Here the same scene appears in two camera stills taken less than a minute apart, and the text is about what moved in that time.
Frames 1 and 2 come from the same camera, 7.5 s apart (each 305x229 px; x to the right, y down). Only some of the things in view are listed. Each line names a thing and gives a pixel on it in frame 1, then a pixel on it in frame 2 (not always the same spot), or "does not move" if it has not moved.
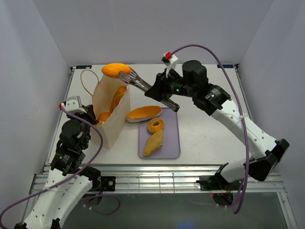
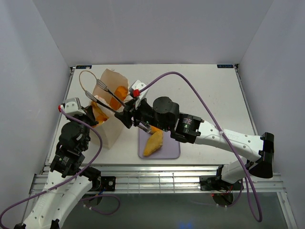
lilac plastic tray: (170, 148) does not move
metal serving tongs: (130, 77) to (102, 85)
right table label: (225, 66) does not move
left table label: (83, 67) does not move
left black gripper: (90, 113) does not move
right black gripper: (160, 86) to (130, 111)
